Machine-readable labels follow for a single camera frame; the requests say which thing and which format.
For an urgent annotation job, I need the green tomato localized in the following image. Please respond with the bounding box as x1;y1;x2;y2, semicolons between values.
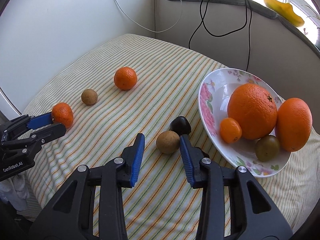
255;135;280;162

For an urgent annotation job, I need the large orange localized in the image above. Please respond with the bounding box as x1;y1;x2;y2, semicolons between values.
227;83;278;140
275;98;313;152

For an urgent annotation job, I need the small orange kumquat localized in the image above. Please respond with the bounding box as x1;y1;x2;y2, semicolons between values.
220;117;242;144

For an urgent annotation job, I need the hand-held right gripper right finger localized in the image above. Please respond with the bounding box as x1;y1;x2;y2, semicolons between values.
179;134;293;240

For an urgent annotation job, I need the floral white plate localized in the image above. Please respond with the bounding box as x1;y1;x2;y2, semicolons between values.
198;68;292;178

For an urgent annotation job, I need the small brown round fruit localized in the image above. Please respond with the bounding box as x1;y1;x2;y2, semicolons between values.
156;131;181;154
81;89;98;105

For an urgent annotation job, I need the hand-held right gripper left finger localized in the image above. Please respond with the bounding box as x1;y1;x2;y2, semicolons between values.
29;133;145;240

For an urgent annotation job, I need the white crumpled cloth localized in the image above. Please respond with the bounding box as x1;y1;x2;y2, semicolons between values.
0;174;29;205

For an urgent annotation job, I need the dark brown chestnut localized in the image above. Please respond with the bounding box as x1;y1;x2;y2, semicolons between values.
170;116;192;135

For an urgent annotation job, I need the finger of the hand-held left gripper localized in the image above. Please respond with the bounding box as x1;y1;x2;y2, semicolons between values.
1;112;54;140
7;122;67;153

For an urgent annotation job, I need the white cable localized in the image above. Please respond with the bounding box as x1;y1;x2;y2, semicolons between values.
107;0;183;33

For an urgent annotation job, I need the yellow wavy bowl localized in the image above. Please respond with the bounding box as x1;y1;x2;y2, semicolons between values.
264;0;305;27

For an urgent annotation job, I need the striped table cloth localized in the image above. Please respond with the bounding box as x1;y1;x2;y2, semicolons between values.
19;33;320;240

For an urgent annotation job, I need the small mandarin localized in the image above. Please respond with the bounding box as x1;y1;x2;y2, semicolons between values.
114;67;138;90
52;102;74;129

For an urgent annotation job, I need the black cable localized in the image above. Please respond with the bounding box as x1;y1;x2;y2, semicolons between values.
188;0;253;72

